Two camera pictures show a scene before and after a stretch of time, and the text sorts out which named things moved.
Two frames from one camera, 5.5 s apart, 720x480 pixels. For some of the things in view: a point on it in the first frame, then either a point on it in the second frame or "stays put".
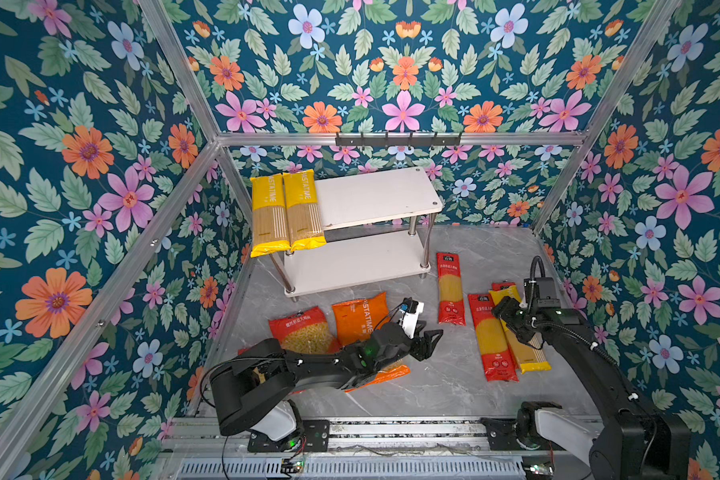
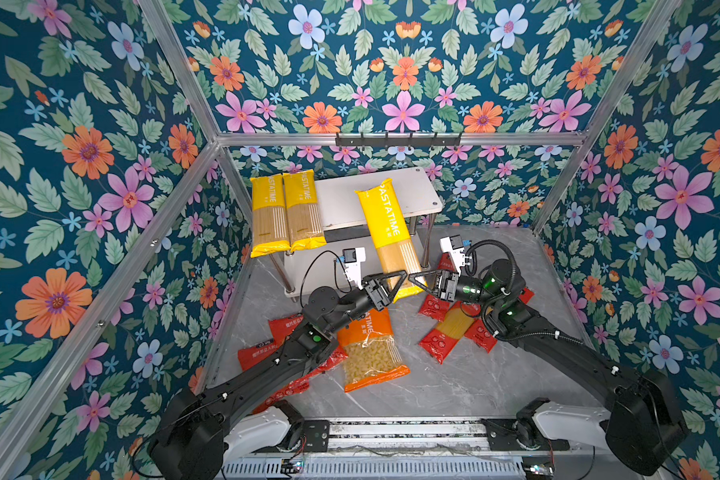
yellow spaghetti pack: [269, 225] stays put
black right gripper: [503, 309] to [448, 283]
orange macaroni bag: [360, 318] stays put
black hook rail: [397, 141] stays put
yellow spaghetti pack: [304, 219] stays put
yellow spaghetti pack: [528, 358] to [396, 256]
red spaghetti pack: [491, 339] to [441, 340]
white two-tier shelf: [377, 228] stays put
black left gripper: [426, 350] to [378, 294]
